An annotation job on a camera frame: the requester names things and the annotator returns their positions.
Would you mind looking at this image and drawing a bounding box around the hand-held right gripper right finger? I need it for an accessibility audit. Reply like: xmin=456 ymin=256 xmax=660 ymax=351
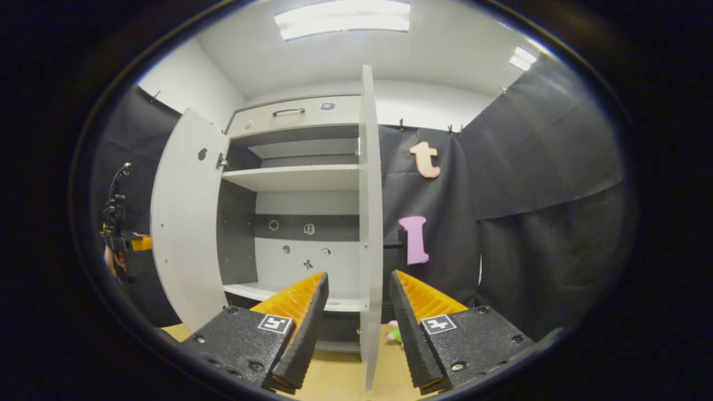
xmin=388 ymin=270 xmax=536 ymax=395

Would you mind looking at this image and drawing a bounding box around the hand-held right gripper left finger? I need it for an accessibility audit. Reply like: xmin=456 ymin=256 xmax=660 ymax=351
xmin=178 ymin=271 xmax=330 ymax=395

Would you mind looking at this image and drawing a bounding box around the grey cabinet door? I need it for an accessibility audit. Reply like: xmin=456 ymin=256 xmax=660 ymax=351
xmin=358 ymin=65 xmax=405 ymax=390
xmin=150 ymin=107 xmax=232 ymax=333

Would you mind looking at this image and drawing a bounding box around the grey double-door shoe cabinet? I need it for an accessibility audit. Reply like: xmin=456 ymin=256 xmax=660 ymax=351
xmin=216 ymin=94 xmax=385 ymax=354

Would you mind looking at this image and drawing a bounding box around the white cabinet shelf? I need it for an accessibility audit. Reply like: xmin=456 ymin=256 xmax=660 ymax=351
xmin=222 ymin=164 xmax=360 ymax=193

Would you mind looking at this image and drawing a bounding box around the grey cabinet drawer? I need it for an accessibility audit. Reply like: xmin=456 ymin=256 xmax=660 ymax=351
xmin=226 ymin=95 xmax=362 ymax=139

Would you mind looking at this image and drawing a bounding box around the black backdrop cloth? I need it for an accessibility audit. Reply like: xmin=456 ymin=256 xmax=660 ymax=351
xmin=92 ymin=53 xmax=638 ymax=340

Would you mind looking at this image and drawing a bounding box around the small ceiling light panel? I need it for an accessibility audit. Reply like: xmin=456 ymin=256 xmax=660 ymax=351
xmin=509 ymin=46 xmax=539 ymax=72

